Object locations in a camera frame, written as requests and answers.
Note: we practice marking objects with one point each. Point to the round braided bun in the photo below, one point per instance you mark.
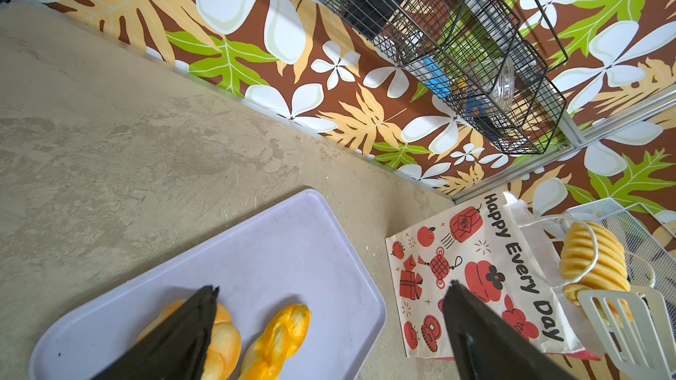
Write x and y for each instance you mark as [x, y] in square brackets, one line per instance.
[224, 350]

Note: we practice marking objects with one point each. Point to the steel tongs cream tips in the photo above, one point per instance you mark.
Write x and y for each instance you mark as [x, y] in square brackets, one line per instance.
[635, 330]

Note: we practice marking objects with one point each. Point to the black wire basket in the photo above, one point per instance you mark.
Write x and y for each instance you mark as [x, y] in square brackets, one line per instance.
[465, 37]

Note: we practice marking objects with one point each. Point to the clear glass bowl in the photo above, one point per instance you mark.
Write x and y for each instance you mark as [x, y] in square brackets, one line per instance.
[502, 83]

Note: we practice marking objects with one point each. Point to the blue box in basket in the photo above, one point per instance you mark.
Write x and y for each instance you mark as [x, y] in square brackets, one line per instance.
[434, 78]

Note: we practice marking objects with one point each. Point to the lavender tray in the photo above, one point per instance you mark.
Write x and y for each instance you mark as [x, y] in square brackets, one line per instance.
[293, 252]

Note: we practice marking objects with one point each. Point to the white mesh basket right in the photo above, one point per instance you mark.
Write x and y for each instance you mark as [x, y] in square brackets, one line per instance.
[643, 234]

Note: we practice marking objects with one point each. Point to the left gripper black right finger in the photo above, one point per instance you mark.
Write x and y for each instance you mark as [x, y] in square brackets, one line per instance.
[486, 347]

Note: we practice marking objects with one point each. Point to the long twisted bread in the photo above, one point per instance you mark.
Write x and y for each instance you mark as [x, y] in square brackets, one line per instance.
[281, 340]

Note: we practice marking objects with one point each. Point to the red white paper bag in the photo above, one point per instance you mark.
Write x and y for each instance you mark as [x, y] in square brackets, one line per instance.
[478, 244]

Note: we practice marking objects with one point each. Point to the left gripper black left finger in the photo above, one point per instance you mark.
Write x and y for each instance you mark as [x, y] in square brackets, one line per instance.
[174, 349]

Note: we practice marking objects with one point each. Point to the ridged yellow bread loaf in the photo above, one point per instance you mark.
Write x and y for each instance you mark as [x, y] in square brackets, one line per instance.
[592, 258]

